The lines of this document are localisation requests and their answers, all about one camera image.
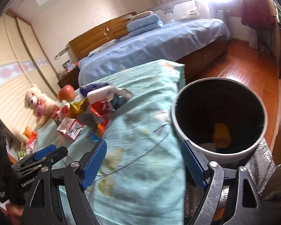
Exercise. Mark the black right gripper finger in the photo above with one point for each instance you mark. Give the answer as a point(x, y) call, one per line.
point(57, 155)

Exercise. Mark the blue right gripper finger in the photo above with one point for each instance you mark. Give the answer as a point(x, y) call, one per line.
point(43, 152)

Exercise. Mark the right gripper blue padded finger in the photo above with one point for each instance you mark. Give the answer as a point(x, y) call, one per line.
point(196, 164)
point(91, 163)

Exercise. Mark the white red printed packet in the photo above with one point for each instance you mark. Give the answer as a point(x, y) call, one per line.
point(70, 127)

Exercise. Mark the red snack wrappers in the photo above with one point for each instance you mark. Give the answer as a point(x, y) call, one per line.
point(95, 119)

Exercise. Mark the red white candy wrapper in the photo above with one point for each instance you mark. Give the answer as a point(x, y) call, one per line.
point(62, 111)

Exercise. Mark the grey round trash bin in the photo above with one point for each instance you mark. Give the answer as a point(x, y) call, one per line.
point(221, 118)

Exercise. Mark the orange toy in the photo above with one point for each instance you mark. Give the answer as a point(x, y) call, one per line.
point(29, 132)

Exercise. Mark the teal floral bedsheet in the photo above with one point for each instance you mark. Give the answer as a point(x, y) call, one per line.
point(142, 178)

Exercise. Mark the cream teddy bear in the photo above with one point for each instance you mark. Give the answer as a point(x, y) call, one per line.
point(43, 107)

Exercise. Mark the red apple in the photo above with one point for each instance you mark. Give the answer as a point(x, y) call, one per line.
point(66, 93)

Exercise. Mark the silver foil mat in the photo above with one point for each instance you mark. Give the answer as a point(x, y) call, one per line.
point(260, 166)

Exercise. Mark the blue white snack bag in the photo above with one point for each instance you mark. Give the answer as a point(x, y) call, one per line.
point(85, 89)

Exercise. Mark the dark wooden nightstand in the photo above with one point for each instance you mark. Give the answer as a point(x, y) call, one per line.
point(70, 78)

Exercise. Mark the framed photo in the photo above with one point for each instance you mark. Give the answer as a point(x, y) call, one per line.
point(68, 66)

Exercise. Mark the cream louvered wardrobe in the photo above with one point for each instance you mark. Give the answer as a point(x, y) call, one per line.
point(22, 63)

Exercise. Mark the blue floral bed cover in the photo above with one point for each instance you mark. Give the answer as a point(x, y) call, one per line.
point(170, 42)

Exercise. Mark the wooden headboard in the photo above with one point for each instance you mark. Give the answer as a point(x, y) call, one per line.
point(81, 46)

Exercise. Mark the folded blue quilt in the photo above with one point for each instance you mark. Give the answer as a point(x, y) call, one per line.
point(152, 19)

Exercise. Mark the dark red curtain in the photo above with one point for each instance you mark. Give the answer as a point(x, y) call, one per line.
point(256, 15)

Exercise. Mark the grey bed guard rail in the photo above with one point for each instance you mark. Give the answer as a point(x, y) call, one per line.
point(175, 10)

